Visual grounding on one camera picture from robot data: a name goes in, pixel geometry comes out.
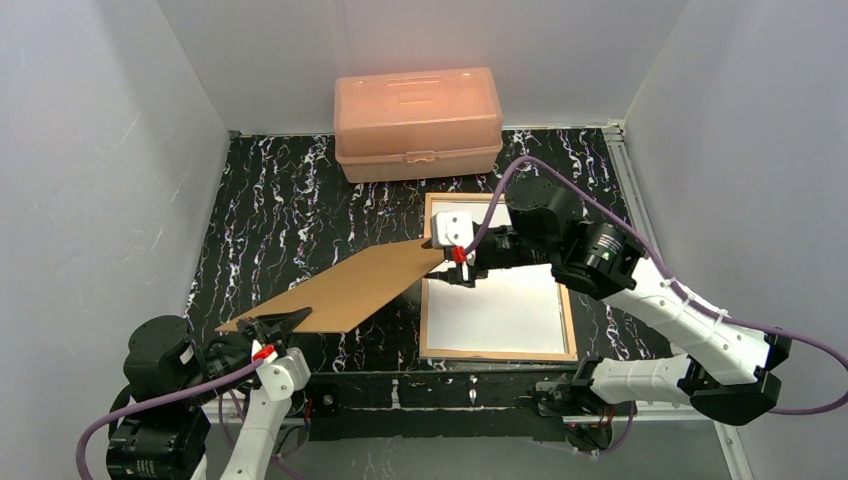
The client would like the brown cardboard backing board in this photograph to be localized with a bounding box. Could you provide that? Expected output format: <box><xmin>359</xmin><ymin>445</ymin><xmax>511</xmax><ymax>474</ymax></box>
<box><xmin>216</xmin><ymin>239</ymin><xmax>444</xmax><ymax>333</ymax></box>

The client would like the printed photo with white border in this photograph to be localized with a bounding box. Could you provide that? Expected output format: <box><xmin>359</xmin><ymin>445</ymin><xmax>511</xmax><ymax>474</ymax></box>
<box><xmin>426</xmin><ymin>201</ymin><xmax>568</xmax><ymax>355</ymax></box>

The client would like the white wooden picture frame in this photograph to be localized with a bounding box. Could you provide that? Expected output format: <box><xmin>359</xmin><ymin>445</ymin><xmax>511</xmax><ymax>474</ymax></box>
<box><xmin>418</xmin><ymin>192</ymin><xmax>579</xmax><ymax>364</ymax></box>

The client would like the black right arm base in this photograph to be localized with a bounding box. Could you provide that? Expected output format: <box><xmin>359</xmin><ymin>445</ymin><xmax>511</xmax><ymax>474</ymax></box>
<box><xmin>532</xmin><ymin>375</ymin><xmax>631</xmax><ymax>419</ymax></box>

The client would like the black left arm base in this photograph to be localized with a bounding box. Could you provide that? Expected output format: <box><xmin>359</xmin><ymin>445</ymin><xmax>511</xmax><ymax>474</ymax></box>
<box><xmin>289</xmin><ymin>375</ymin><xmax>341</xmax><ymax>420</ymax></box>

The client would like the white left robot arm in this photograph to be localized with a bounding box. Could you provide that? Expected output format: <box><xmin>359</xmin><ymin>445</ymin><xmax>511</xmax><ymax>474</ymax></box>
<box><xmin>106</xmin><ymin>307</ymin><xmax>312</xmax><ymax>479</ymax></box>

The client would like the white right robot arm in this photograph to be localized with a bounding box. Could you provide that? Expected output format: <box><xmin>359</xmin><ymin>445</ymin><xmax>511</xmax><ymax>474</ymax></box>
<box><xmin>430</xmin><ymin>177</ymin><xmax>791</xmax><ymax>426</ymax></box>

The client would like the translucent orange plastic box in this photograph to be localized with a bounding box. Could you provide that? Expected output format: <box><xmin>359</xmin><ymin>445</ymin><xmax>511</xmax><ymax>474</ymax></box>
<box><xmin>334</xmin><ymin>67</ymin><xmax>503</xmax><ymax>183</ymax></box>

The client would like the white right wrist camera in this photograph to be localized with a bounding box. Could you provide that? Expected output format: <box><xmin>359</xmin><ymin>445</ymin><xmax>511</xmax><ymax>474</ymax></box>
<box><xmin>430</xmin><ymin>211</ymin><xmax>475</xmax><ymax>249</ymax></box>

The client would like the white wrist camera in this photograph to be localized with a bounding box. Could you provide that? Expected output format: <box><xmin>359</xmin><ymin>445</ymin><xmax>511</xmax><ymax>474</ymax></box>
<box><xmin>430</xmin><ymin>211</ymin><xmax>475</xmax><ymax>249</ymax></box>
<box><xmin>251</xmin><ymin>341</ymin><xmax>311</xmax><ymax>402</ymax></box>

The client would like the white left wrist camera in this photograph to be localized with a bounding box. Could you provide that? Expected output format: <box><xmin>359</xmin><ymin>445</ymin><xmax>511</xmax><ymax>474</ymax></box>
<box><xmin>251</xmin><ymin>341</ymin><xmax>311</xmax><ymax>402</ymax></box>

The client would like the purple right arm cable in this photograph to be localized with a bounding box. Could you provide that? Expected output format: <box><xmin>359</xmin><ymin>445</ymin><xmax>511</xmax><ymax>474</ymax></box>
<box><xmin>462</xmin><ymin>156</ymin><xmax>848</xmax><ymax>457</ymax></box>

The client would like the aluminium right side rail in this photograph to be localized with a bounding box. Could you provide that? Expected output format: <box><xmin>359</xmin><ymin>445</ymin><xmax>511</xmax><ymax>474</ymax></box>
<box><xmin>601</xmin><ymin>121</ymin><xmax>660</xmax><ymax>254</ymax></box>

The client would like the aluminium rail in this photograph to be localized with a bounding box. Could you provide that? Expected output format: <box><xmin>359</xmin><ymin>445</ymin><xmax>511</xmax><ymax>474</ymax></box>
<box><xmin>198</xmin><ymin>377</ymin><xmax>737</xmax><ymax>427</ymax></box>
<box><xmin>601</xmin><ymin>121</ymin><xmax>660</xmax><ymax>254</ymax></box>

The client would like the aluminium front rail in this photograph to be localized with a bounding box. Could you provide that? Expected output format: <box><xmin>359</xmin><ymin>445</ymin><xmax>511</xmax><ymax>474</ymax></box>
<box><xmin>198</xmin><ymin>377</ymin><xmax>737</xmax><ymax>427</ymax></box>

